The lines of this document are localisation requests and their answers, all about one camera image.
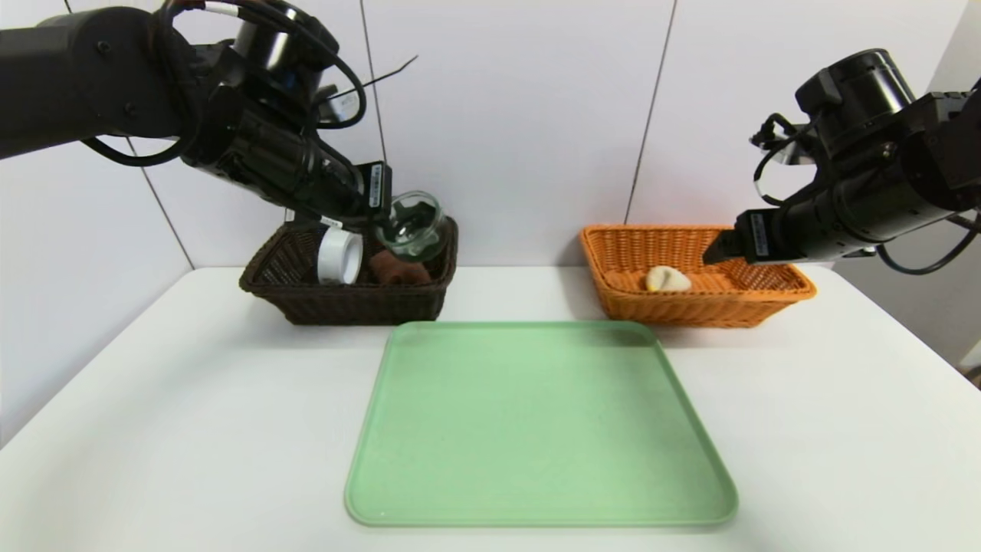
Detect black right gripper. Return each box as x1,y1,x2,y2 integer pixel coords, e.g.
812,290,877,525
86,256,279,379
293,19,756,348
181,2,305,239
702,189,837,265

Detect yellow-topped egg tart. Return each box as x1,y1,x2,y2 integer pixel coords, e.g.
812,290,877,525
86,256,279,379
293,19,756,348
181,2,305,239
644,265,693,293

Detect glass cup with black base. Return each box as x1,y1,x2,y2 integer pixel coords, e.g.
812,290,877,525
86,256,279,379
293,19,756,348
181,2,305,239
376,190,449,263

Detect brown towel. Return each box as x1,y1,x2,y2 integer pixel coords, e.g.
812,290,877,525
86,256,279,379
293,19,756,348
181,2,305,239
369,249,432,288

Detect white plastic spool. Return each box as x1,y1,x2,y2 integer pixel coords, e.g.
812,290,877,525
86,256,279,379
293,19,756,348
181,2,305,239
317,228,364,286

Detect orange wicker basket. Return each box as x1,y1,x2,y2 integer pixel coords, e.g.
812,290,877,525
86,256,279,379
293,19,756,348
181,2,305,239
579,224,818,329

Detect dark brown wicker basket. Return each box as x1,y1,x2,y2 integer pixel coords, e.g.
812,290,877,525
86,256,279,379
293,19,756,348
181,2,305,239
239,215,461,326

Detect light green plastic tray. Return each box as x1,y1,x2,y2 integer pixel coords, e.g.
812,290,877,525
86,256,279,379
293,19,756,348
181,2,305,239
344,320,739,530

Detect thin black zip tie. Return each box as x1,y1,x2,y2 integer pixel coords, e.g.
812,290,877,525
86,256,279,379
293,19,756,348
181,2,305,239
318,55,419,99

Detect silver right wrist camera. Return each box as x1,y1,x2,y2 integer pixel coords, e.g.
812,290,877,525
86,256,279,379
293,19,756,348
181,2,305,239
751,115,817,167

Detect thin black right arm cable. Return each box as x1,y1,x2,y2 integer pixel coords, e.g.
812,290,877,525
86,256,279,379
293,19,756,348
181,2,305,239
751,113,981,277

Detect black left camera cable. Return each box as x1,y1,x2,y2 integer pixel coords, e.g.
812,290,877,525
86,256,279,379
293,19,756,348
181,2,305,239
80,0,369,168

